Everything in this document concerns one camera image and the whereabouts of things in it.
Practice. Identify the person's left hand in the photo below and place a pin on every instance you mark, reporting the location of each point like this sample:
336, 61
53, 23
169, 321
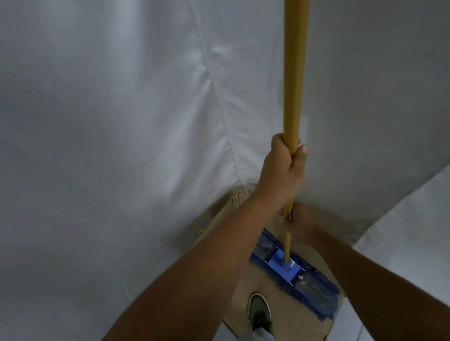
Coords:
278, 180

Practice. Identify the person's right hand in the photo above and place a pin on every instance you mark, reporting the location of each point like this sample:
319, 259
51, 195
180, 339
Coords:
306, 224

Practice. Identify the person's left thumb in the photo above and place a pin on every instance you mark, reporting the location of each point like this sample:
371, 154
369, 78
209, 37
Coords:
300, 157

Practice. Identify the person's right fingers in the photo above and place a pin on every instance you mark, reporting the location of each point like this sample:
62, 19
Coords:
291, 221

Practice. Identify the person's left forearm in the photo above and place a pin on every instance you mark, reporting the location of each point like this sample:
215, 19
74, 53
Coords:
194, 284

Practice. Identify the person's right forearm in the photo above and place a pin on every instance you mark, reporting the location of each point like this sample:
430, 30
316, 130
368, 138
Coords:
384, 295

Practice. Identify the brown cardboard sheet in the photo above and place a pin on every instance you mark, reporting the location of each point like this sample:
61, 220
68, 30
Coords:
291, 316

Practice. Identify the dark green shoe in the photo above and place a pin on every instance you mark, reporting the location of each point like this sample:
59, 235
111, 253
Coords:
259, 311

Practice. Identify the large white fabric curtain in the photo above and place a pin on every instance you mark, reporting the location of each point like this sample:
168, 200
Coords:
112, 126

